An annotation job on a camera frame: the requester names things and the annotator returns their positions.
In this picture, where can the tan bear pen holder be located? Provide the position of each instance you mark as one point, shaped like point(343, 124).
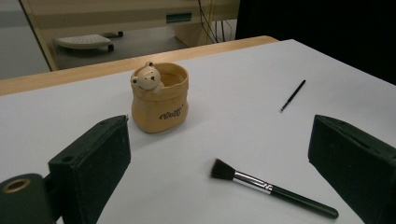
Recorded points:
point(155, 109)

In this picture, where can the white wheeled base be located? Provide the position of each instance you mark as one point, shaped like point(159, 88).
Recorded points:
point(84, 41)

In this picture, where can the large black makeup brush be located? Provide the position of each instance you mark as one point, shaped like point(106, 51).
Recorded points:
point(299, 200)

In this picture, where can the wooden table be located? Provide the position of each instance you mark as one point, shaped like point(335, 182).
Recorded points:
point(93, 70)

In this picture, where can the thin black makeup brush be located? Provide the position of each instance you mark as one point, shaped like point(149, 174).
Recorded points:
point(292, 95)

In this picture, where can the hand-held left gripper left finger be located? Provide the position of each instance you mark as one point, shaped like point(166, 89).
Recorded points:
point(93, 161)

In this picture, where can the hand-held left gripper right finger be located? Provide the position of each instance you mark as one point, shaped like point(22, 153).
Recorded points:
point(358, 161)

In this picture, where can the beige desk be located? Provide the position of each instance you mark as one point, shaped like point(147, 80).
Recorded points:
point(93, 15)

